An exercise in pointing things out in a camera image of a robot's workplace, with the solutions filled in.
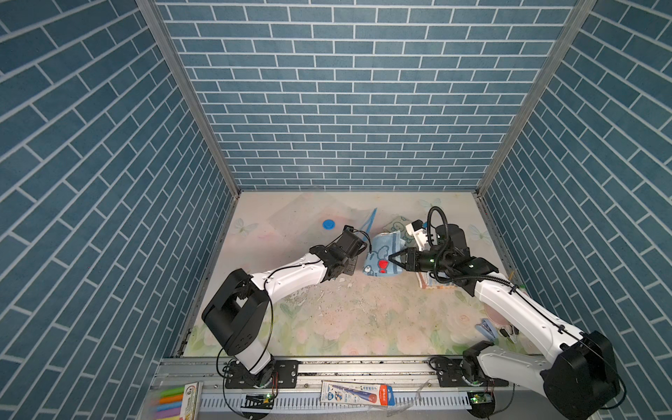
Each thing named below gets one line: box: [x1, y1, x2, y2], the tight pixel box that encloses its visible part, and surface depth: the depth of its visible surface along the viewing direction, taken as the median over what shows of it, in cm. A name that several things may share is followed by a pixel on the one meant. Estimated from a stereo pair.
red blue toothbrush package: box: [320, 379, 396, 406], surface depth 71 cm
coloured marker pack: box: [155, 381, 204, 420], surface depth 70 cm
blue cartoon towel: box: [363, 231, 408, 278], surface depth 79 cm
